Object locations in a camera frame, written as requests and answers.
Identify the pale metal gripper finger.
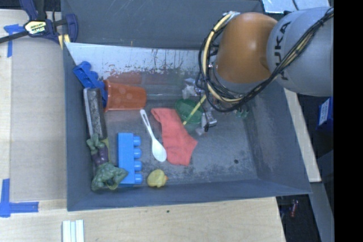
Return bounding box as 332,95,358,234
181,78,200,99
195,110,218,136

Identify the yellow thin stick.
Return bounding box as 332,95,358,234
181,95,207,126

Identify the green plastic bowl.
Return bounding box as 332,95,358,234
174,98,204,125

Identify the red cloth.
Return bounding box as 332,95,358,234
150,107,199,167

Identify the grey metal bin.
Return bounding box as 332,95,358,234
59,0,313,212

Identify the white plastic spoon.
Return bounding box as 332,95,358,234
139,109,168,163

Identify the orange plastic cup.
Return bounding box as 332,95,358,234
103,79,147,113

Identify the yellow rubber duck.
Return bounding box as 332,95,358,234
146,169,168,188

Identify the blue toy building block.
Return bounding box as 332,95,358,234
117,132,143,185

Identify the grey speckled flat block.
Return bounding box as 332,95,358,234
83,87,108,140

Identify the blue plastic toy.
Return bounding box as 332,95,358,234
72,61,109,108

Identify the green toy figure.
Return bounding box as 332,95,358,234
86,133,129,192

